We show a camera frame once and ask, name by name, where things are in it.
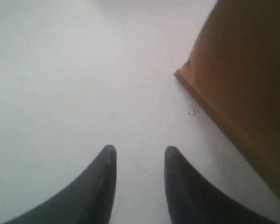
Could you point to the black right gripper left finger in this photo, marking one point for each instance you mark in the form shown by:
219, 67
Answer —
86, 200

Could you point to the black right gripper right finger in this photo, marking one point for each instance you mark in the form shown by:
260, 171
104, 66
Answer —
194, 200

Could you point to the brown paper shopping bag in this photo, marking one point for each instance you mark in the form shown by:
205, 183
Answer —
233, 72

